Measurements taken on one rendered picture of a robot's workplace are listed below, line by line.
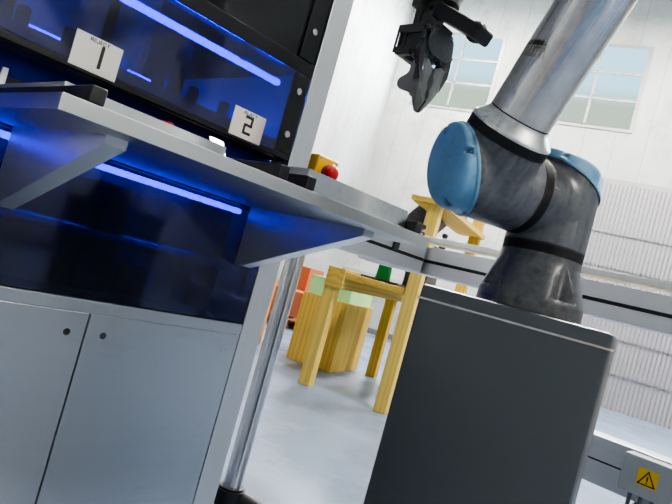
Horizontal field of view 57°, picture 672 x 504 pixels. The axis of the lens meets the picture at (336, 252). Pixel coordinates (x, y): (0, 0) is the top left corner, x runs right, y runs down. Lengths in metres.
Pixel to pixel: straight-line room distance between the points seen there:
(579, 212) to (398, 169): 9.11
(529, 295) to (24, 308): 0.82
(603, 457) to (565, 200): 1.00
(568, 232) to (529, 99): 0.20
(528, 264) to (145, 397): 0.81
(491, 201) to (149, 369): 0.78
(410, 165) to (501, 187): 9.12
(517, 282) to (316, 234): 0.46
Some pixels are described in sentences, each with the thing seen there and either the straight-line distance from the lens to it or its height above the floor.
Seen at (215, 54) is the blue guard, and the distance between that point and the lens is 1.32.
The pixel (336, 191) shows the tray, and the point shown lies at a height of 0.90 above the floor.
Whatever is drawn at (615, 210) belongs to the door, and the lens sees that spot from 9.20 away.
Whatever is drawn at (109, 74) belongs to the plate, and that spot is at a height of 1.00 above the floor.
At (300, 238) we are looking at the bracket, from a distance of 1.23.
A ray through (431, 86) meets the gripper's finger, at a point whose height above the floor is 1.13.
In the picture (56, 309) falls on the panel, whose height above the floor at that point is 0.58.
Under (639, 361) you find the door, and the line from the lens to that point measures 9.01.
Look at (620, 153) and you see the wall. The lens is 9.45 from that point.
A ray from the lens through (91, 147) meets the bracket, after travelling 0.86.
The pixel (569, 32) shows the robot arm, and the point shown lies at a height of 1.12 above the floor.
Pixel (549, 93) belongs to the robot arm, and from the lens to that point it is 0.83.
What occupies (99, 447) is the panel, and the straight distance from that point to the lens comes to 1.34.
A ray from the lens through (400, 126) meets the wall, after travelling 10.21.
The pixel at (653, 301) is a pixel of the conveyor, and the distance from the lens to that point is 1.74.
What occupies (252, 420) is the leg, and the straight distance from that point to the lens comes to 1.75.
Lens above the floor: 0.77
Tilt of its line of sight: 2 degrees up
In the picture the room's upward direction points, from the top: 15 degrees clockwise
